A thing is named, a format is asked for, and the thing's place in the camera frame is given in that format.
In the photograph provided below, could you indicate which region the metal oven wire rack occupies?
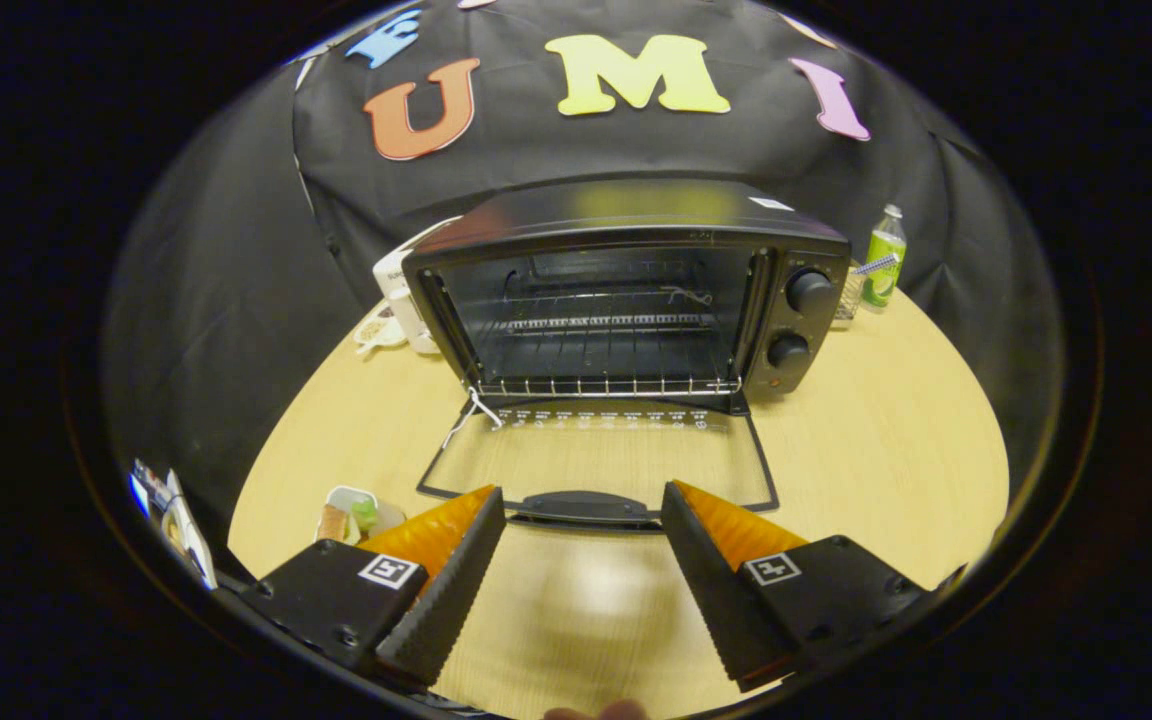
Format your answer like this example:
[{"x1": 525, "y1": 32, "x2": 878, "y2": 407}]
[{"x1": 476, "y1": 315, "x2": 745, "y2": 399}]

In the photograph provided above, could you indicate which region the green label plastic bottle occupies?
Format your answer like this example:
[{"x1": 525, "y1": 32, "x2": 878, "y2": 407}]
[{"x1": 862, "y1": 204, "x2": 908, "y2": 313}]

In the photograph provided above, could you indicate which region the black toaster oven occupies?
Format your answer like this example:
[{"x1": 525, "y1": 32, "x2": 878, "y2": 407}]
[{"x1": 401, "y1": 180, "x2": 852, "y2": 531}]

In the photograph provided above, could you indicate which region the black backdrop cloth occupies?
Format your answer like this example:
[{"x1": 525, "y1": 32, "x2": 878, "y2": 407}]
[{"x1": 101, "y1": 0, "x2": 1067, "y2": 561}]

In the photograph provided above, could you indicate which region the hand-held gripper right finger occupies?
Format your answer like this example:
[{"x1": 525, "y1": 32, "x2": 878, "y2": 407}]
[{"x1": 661, "y1": 480, "x2": 967, "y2": 693}]

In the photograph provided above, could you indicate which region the small white plate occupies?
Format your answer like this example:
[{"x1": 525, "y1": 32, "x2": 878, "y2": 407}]
[{"x1": 314, "y1": 485, "x2": 407, "y2": 549}]

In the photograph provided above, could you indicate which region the white kitchen appliance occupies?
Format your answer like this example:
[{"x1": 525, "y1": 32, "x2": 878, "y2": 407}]
[{"x1": 373, "y1": 216, "x2": 464, "y2": 356}]

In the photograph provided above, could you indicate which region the lettuce sandwich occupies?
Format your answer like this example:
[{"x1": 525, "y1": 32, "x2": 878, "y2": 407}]
[{"x1": 316, "y1": 503, "x2": 382, "y2": 546}]

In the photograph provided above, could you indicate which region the white dish with snacks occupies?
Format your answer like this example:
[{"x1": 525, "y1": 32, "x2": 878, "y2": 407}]
[{"x1": 353, "y1": 305, "x2": 409, "y2": 357}]

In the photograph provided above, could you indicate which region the small wire basket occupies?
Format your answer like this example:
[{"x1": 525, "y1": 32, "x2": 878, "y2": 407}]
[{"x1": 833, "y1": 265, "x2": 882, "y2": 323}]

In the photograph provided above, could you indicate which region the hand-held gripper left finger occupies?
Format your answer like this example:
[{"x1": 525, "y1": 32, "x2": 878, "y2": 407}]
[{"x1": 236, "y1": 485, "x2": 507, "y2": 689}]

